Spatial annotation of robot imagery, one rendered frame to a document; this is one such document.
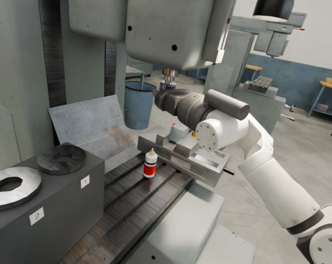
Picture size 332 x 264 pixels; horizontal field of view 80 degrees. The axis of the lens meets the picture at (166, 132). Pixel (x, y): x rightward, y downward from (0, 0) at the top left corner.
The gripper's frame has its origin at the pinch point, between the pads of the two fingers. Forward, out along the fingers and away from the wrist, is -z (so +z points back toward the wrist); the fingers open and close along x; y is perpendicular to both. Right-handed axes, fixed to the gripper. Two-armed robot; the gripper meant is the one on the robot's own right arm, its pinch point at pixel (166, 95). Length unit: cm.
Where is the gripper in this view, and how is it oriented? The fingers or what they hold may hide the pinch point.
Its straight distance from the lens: 60.0
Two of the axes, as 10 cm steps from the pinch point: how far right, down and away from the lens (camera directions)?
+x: -8.1, 1.4, -5.7
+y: -1.6, 8.8, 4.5
